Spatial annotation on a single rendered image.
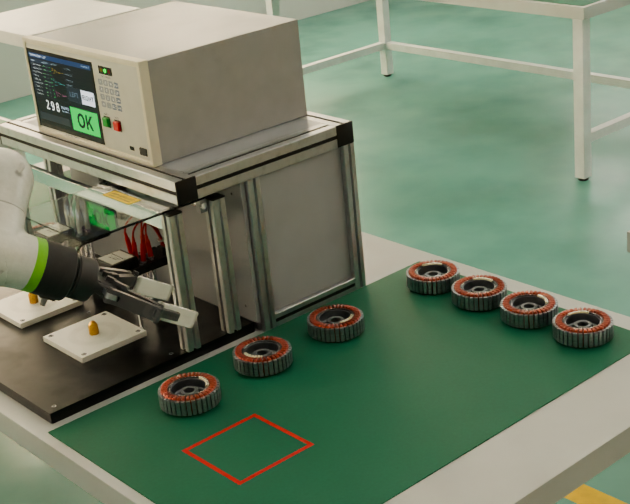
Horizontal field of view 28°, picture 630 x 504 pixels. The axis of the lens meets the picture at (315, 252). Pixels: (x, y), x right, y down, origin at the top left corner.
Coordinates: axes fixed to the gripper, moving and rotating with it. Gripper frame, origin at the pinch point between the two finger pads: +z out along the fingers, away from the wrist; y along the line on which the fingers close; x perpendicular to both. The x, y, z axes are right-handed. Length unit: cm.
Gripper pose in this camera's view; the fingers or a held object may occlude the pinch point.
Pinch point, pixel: (176, 305)
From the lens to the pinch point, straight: 220.8
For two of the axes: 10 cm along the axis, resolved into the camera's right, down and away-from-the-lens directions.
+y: 4.1, 3.1, -8.6
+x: 3.8, -9.1, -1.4
